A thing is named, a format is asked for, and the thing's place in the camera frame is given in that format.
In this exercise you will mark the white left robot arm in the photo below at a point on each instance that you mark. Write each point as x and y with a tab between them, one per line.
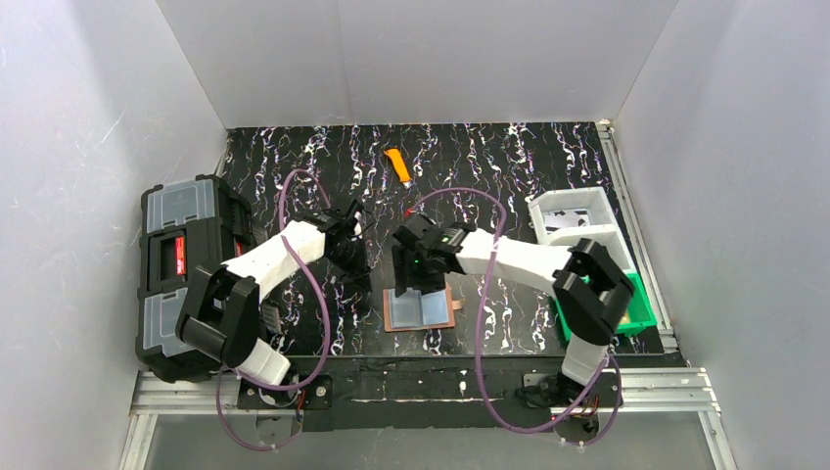
220	316

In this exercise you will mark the orange utility knife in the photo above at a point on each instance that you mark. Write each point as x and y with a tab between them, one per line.
399	166

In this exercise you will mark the white plastic bin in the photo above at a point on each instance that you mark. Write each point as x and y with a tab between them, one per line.
603	226

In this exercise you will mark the black toolbox with clear lids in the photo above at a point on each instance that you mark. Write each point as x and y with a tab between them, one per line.
203	220

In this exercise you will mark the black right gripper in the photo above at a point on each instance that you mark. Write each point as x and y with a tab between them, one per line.
411	263

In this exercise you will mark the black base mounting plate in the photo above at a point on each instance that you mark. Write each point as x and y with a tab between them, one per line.
421	392

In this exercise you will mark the white credit card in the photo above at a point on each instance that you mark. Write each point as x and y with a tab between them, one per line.
556	220

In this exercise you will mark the aluminium frame rail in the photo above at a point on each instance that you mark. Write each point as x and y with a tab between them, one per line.
660	389

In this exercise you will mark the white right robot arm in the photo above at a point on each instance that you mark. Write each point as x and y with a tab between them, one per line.
591	290

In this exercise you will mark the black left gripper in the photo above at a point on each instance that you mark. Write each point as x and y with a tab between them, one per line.
353	260

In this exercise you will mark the green plastic bin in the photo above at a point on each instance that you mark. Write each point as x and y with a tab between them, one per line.
638	317

